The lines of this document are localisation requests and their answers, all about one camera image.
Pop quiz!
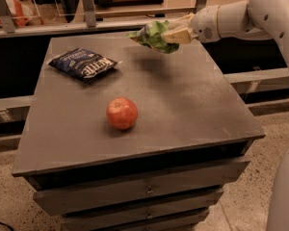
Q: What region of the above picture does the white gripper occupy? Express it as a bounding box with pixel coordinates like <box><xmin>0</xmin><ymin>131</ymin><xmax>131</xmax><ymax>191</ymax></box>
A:
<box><xmin>162</xmin><ymin>5</ymin><xmax>221</xmax><ymax>44</ymax></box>

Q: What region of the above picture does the green rice chip bag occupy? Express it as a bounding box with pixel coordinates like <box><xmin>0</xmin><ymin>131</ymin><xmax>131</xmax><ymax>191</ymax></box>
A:
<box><xmin>127</xmin><ymin>20</ymin><xmax>179</xmax><ymax>54</ymax></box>

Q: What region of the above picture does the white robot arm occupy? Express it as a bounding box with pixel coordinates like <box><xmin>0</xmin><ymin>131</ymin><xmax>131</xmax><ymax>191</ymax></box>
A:
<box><xmin>162</xmin><ymin>0</ymin><xmax>289</xmax><ymax>231</ymax></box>

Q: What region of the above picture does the blue Kettle chip bag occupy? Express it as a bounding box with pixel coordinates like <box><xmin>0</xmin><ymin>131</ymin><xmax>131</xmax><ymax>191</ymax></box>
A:
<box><xmin>47</xmin><ymin>48</ymin><xmax>118</xmax><ymax>84</ymax></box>

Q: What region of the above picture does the orange white plastic bag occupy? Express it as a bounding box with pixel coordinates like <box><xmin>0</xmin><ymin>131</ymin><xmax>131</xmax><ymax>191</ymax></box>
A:
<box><xmin>0</xmin><ymin>0</ymin><xmax>43</xmax><ymax>27</ymax></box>

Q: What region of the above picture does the grey metal railing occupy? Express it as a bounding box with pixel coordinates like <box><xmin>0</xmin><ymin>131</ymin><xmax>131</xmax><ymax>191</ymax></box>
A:
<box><xmin>0</xmin><ymin>0</ymin><xmax>207</xmax><ymax>39</ymax></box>

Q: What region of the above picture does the grey drawer cabinet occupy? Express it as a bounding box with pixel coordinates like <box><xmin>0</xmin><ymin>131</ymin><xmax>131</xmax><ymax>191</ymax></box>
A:
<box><xmin>13</xmin><ymin>33</ymin><xmax>264</xmax><ymax>231</ymax></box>

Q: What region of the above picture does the red apple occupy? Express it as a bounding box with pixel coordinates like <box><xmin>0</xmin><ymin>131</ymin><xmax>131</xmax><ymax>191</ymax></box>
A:
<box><xmin>106</xmin><ymin>97</ymin><xmax>139</xmax><ymax>130</ymax></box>

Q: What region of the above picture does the black cable on floor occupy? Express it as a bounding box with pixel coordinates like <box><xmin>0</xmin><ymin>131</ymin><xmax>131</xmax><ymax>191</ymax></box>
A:
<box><xmin>0</xmin><ymin>220</ymin><xmax>15</xmax><ymax>231</ymax></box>

